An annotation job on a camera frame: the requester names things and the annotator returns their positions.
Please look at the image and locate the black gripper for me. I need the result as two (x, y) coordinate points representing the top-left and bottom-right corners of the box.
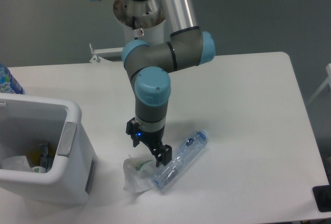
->
(126, 117), (172, 167)

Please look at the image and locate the clear plastic wrapper trash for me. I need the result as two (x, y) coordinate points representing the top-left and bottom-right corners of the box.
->
(123, 155), (156, 193)

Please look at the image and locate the crushed clear plastic bottle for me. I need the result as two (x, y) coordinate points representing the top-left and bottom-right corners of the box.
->
(151, 130), (208, 191)

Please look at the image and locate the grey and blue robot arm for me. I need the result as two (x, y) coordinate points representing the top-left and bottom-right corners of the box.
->
(93, 0), (216, 165)

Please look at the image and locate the yellow and blue trash in bin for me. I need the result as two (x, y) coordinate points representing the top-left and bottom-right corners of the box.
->
(29, 142), (55, 173)

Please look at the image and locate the white trash can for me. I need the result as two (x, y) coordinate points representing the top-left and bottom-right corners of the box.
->
(1, 93), (97, 204)

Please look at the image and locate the white crumpled paper in bin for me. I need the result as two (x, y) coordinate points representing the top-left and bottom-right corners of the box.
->
(1, 156), (32, 172)

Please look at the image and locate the blue labelled bottle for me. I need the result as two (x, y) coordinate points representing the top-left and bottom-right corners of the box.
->
(1, 64), (25, 94)

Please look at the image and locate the black device at table edge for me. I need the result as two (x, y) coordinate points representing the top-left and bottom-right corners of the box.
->
(312, 185), (330, 213)

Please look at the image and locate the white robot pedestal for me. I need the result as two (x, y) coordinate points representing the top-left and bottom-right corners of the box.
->
(113, 0), (166, 45)

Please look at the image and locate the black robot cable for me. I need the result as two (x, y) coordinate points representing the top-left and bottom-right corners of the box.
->
(131, 15), (140, 41)

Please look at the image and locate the white frame at right edge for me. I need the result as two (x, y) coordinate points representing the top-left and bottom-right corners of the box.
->
(306, 64), (330, 106)

